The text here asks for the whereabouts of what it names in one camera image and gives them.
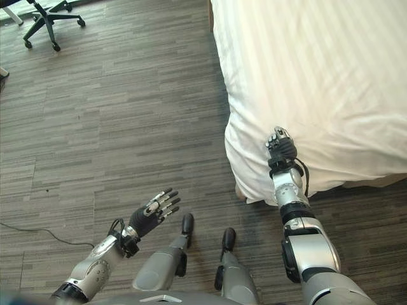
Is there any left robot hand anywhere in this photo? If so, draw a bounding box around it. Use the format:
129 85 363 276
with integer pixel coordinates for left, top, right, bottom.
128 187 181 238

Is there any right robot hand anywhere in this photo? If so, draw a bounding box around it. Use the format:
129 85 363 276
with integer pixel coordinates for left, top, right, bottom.
264 126 299 162

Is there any white striped duvet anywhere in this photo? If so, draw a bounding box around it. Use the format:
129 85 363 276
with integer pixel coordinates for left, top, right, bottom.
209 0 407 205

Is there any left silver robot leg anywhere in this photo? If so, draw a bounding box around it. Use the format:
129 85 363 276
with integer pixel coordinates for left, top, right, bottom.
132 213 195 292

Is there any silver robot leg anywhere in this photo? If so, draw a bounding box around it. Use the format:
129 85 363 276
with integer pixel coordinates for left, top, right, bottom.
214 227 259 305
132 213 195 292

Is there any grey robot torso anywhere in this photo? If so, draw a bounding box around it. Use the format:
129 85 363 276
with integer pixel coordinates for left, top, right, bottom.
85 288 226 305

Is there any right silver robot leg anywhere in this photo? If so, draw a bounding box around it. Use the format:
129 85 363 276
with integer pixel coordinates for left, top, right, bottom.
214 227 259 305

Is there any black office chair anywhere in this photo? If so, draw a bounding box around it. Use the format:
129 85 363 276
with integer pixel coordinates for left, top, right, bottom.
22 0 86 53

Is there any white desk leg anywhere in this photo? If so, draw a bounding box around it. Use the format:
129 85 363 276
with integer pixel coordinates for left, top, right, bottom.
1 6 25 26

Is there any black floor cable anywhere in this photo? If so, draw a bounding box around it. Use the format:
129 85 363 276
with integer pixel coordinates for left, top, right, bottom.
0 222 95 249

